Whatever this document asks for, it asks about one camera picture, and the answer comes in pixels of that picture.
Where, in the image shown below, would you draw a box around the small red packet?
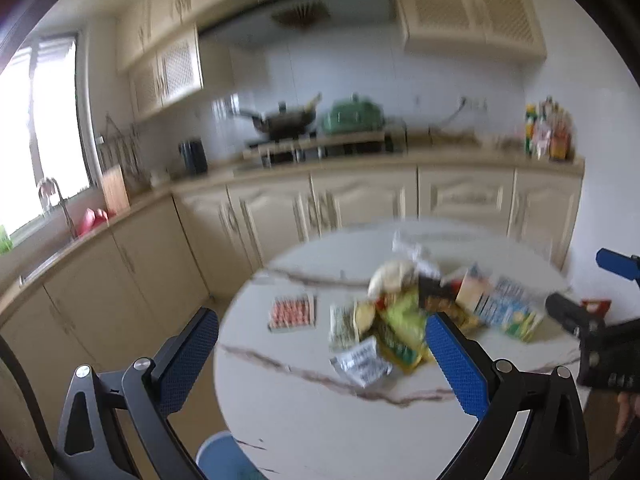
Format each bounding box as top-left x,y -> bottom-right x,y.
580,299 -> 613,319

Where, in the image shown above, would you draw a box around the green electric pot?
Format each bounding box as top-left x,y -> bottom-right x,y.
320,93 -> 387,136

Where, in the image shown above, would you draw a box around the beige carton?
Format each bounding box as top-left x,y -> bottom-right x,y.
455,262 -> 494,312

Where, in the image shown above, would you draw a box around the white crumpled wrapper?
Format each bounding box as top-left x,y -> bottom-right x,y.
392,232 -> 442,279

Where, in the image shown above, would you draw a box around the wooden cutting board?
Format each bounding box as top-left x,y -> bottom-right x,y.
101,164 -> 132,216

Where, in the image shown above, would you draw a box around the pale green snack packet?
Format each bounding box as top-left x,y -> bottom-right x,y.
328,304 -> 362,351

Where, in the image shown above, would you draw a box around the black curved tube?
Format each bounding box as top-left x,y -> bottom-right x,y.
0,334 -> 57,480

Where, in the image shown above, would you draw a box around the metal faucet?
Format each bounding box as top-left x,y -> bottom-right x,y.
37,177 -> 79,239

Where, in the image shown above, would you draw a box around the silver white packet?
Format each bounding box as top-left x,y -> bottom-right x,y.
330,337 -> 394,389

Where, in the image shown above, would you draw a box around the yellow green snack bag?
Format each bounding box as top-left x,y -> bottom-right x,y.
356,292 -> 436,376

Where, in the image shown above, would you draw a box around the steel sink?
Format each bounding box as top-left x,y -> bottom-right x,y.
19,247 -> 76,286

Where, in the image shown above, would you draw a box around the gas stove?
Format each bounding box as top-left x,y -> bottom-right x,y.
243,129 -> 407,167

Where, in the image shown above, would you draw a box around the black wok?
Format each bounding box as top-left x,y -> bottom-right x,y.
232,96 -> 322,141

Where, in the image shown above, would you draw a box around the black power cable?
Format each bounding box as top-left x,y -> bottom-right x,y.
434,102 -> 469,132

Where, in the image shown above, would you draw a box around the cream round wrapper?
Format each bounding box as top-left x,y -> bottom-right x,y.
368,260 -> 419,299

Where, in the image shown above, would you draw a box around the row of condiment bottles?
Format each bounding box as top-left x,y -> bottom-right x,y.
523,95 -> 576,162

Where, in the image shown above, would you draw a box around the black food packet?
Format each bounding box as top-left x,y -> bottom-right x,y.
417,275 -> 466,313

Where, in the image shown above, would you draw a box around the range hood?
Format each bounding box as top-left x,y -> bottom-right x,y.
197,0 -> 402,52

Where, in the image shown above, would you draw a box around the red cloth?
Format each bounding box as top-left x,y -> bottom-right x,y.
77,207 -> 112,236

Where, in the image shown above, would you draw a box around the blue white carton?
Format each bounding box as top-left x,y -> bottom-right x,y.
474,275 -> 546,344

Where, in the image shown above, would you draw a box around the wire utensil rack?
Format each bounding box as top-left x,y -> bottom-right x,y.
97,114 -> 151,191

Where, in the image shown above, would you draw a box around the cream wall cabinets row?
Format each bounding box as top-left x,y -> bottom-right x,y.
115,0 -> 386,122

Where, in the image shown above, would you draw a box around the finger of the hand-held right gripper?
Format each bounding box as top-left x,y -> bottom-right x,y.
595,248 -> 640,284
545,293 -> 609,341

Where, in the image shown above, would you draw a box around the blue plastic bin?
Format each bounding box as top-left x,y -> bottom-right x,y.
196,431 -> 262,480

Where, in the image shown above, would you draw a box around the person's right hand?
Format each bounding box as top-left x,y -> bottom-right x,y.
616,391 -> 640,436

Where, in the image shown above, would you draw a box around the cream lattice wall cabinet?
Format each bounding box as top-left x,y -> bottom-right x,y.
387,0 -> 548,62

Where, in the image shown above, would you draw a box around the cream lower kitchen cabinets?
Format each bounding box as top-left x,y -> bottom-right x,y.
0,152 -> 586,461

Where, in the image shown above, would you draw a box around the red sausage packet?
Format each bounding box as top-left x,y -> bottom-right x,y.
268,294 -> 317,333

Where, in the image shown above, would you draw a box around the window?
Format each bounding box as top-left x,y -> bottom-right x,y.
0,34 -> 95,241

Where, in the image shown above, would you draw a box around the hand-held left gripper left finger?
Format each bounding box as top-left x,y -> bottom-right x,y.
52,307 -> 221,480

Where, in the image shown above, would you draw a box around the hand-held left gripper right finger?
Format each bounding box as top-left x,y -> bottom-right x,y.
424,311 -> 593,480

